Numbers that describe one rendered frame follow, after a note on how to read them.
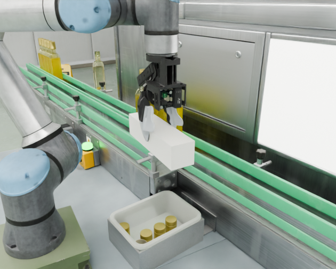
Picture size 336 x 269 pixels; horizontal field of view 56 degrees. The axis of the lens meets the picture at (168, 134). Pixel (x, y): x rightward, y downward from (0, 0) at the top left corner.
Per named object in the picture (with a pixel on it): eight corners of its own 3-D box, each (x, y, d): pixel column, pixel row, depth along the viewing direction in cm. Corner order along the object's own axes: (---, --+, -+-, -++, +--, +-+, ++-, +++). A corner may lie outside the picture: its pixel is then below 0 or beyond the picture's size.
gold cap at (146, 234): (144, 251, 86) (144, 238, 84) (137, 243, 89) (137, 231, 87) (155, 245, 88) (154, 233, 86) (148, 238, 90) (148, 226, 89)
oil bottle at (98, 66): (106, 99, 178) (103, 52, 168) (97, 100, 176) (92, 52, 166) (105, 96, 183) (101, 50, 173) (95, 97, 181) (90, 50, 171)
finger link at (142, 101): (136, 121, 74) (144, 85, 72) (133, 119, 75) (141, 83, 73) (153, 123, 77) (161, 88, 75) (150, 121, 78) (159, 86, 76)
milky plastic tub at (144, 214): (204, 239, 92) (205, 215, 89) (140, 276, 80) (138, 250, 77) (168, 210, 105) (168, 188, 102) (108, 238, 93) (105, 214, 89)
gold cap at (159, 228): (158, 244, 88) (158, 231, 87) (151, 237, 91) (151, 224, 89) (168, 239, 90) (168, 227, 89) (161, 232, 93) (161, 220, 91)
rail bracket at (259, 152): (272, 187, 96) (279, 148, 90) (258, 195, 92) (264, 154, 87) (262, 181, 99) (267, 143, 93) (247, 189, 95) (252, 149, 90)
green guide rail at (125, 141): (154, 170, 103) (153, 148, 100) (151, 171, 103) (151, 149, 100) (18, 74, 231) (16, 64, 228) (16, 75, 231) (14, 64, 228)
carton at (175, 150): (171, 170, 70) (171, 146, 68) (129, 133, 90) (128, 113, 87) (193, 164, 73) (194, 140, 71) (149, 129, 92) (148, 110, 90)
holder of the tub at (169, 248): (216, 232, 96) (217, 211, 93) (140, 277, 80) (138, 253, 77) (181, 205, 108) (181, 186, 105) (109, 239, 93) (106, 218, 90)
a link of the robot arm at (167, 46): (138, 33, 70) (170, 31, 73) (139, 54, 72) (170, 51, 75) (153, 36, 64) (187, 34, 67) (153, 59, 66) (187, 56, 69)
